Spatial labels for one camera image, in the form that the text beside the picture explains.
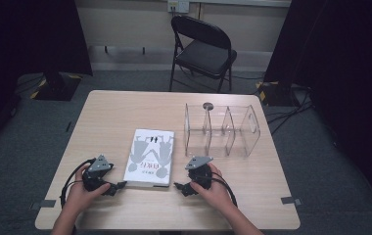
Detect white wall socket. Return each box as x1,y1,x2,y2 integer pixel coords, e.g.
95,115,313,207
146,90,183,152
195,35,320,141
166,0,191,15

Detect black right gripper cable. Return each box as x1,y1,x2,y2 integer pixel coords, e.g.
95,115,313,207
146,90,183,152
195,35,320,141
207,170,239,208

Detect person's left hand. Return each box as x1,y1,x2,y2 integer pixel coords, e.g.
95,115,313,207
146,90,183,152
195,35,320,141
64,163,112,213

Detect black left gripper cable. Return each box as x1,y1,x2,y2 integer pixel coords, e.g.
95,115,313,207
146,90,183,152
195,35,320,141
60,158,97,210

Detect black stand base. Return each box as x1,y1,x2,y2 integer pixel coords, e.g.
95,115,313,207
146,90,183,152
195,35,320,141
29,71,84,102
255,79,295,108

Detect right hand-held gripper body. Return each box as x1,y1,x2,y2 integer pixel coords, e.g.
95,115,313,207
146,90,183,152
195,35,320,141
184,156,214,191

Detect person's right hand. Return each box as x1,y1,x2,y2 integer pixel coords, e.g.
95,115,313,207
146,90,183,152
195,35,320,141
189,163,238,214

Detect white book with grey figures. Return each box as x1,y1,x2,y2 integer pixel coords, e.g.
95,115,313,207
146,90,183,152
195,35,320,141
122,128,176,189

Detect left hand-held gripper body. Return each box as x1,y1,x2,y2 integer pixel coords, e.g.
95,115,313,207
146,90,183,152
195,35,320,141
81,154,115,193

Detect grey tape strip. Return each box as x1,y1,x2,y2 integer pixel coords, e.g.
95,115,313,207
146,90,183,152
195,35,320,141
280,196,303,207
30,199,58,211

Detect black folding chair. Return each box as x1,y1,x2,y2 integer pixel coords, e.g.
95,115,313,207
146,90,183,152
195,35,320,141
168,15,238,94

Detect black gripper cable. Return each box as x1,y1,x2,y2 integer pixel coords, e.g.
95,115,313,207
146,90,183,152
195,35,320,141
60,158,97,210
207,170,239,208

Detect black floor cables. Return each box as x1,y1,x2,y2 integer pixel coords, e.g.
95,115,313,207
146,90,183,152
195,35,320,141
265,85,315,136

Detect dark curtain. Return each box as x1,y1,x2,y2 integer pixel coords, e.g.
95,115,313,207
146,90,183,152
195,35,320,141
263,0,372,207
0,0,94,155

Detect clear acrylic book rack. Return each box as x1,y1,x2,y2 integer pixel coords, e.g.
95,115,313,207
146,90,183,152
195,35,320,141
183,102,262,159

